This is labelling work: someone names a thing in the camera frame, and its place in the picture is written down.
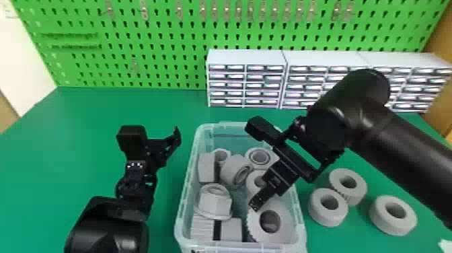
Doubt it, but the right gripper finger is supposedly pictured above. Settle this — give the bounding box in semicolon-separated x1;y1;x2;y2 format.
248;166;295;213

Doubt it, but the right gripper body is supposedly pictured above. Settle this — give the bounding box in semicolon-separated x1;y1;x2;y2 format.
272;140;324;184

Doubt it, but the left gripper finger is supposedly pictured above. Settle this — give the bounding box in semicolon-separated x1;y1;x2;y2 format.
163;126;183;158

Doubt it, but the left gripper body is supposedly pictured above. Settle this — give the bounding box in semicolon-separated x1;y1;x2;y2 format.
143;138;172;175

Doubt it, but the clear bin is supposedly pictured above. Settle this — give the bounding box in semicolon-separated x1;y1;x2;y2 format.
174;121;309;253

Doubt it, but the grey nut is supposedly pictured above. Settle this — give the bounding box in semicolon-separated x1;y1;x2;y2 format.
190;215;217;242
196;152;218;185
220;217;244;243
194;183;233;221

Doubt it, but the white drawer cabinet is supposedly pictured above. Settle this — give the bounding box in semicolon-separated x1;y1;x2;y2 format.
280;50;373;110
357;51;452;114
205;48;288;109

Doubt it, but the white panel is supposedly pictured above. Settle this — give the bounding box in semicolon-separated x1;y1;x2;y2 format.
0;0;58;118

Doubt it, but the grey ring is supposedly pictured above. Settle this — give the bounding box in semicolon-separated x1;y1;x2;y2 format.
211;147;233;168
368;194;418;237
328;168;369;207
246;199;297;244
219;153;254;188
246;170;270;199
307;187;350;228
244;146;280;171

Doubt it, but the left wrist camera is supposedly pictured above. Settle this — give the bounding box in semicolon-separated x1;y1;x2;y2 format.
116;124;149;163

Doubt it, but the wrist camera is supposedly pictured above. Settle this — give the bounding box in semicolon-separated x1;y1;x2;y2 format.
244;115;285;151
116;124;149;163

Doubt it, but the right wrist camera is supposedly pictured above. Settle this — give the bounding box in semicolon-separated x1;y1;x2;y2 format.
244;115;285;151

